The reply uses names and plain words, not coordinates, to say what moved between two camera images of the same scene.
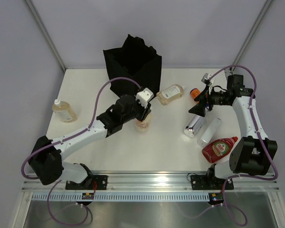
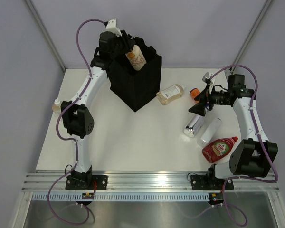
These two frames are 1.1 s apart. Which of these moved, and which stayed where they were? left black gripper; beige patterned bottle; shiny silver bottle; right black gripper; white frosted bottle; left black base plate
Moved: beige patterned bottle; left black gripper
Stayed: shiny silver bottle; white frosted bottle; left black base plate; right black gripper
